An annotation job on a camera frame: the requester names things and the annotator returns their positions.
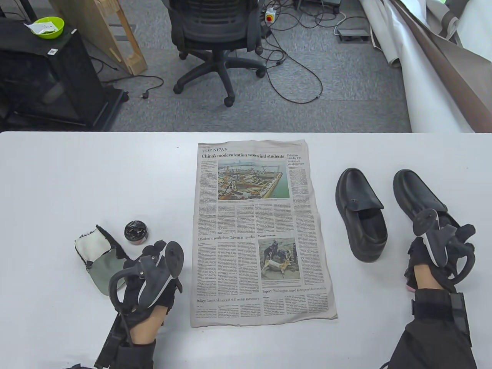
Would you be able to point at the person's left hand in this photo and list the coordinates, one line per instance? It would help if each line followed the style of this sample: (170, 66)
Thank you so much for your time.
(134, 307)

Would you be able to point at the person's right hand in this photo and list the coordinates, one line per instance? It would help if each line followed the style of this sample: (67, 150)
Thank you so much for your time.
(417, 255)

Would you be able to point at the grey hand controller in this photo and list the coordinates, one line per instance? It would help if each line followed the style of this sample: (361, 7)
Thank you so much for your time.
(436, 246)
(153, 284)

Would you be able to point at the black leather shoe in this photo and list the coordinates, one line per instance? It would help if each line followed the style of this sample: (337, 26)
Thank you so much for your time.
(415, 192)
(357, 188)

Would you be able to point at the white polishing cloth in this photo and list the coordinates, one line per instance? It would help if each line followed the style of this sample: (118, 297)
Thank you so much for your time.
(92, 246)

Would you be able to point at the black shoe polish tin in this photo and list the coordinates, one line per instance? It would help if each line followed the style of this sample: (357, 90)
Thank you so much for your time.
(136, 231)

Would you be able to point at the printed newspaper sheet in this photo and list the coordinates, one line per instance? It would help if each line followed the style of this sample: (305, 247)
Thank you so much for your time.
(253, 157)

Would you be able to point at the person's right forearm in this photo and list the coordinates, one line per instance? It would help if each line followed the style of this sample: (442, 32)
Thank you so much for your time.
(434, 338)

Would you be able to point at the black left wrist sensor module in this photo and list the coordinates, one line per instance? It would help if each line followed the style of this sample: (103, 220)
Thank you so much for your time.
(109, 342)

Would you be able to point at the black wrist sensor module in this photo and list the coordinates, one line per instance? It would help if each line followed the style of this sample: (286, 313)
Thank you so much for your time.
(109, 342)
(461, 319)

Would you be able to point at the black right wrist sensor module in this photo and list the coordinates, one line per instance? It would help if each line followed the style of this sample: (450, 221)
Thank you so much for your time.
(461, 319)

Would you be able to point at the white and brown rolled sheet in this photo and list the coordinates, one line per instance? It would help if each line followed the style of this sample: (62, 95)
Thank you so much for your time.
(423, 77)

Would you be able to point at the grey floor box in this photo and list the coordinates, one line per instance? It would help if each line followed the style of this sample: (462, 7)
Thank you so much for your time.
(353, 34)

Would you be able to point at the black cabinet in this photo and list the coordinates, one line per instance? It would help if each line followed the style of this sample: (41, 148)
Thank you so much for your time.
(57, 77)

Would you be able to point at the black device box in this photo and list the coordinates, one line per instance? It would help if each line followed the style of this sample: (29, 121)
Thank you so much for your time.
(319, 2)

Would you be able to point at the emergency stop button box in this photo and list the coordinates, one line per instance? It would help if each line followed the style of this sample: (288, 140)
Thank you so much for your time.
(270, 16)

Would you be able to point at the green plastic bowl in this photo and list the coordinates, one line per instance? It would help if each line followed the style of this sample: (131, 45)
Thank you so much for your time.
(57, 31)

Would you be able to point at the black mesh office chair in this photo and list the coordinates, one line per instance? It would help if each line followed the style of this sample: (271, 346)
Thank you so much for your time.
(215, 23)

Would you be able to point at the white packet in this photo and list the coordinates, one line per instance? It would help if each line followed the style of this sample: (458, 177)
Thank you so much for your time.
(40, 27)

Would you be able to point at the wooden frame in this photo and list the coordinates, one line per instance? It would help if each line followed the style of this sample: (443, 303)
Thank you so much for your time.
(92, 27)

